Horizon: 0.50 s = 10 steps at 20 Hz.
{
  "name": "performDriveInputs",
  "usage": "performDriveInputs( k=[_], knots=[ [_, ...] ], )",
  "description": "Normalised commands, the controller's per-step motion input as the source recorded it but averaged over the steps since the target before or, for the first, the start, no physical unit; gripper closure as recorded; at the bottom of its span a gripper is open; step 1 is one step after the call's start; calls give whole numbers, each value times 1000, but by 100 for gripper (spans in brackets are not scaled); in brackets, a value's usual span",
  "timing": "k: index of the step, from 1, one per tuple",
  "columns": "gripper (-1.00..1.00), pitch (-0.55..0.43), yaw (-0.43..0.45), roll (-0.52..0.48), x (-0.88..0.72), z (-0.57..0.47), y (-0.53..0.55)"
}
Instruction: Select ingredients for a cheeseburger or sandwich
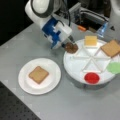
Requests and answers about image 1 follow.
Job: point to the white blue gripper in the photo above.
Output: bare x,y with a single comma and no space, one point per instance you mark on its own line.
56,32

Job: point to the brown round meat patty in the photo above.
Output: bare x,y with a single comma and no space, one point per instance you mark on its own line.
71,48

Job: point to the toasted bread slice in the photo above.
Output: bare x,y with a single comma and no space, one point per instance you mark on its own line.
38,74
111,48

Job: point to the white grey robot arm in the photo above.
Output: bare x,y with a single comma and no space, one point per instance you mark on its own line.
42,13

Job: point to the yellow cheese slice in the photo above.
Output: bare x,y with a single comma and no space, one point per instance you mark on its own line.
90,41

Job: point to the white divided round tray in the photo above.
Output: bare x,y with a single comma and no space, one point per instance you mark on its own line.
89,59

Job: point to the red tomato slice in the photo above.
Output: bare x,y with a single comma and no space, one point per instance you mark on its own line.
91,78

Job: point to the white paper plate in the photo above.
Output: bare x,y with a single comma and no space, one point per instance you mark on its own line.
48,84

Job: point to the green lettuce piece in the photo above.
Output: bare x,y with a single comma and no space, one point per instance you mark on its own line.
114,67

